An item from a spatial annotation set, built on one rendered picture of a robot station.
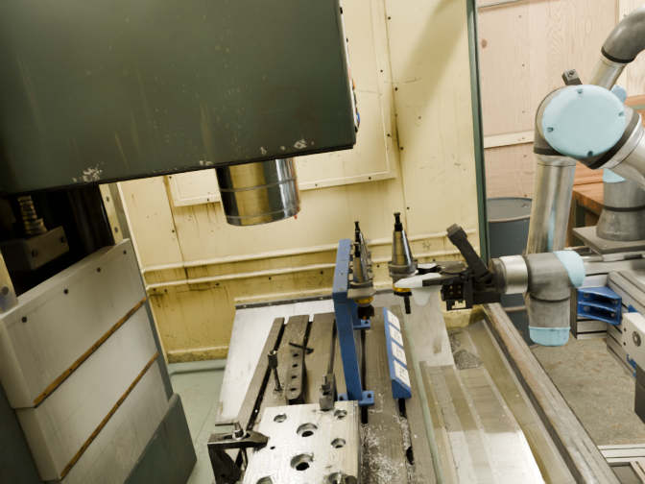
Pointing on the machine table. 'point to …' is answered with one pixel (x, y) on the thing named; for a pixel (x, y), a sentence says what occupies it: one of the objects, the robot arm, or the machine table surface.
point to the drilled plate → (346, 427)
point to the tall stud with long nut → (274, 369)
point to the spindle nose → (259, 192)
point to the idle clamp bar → (297, 369)
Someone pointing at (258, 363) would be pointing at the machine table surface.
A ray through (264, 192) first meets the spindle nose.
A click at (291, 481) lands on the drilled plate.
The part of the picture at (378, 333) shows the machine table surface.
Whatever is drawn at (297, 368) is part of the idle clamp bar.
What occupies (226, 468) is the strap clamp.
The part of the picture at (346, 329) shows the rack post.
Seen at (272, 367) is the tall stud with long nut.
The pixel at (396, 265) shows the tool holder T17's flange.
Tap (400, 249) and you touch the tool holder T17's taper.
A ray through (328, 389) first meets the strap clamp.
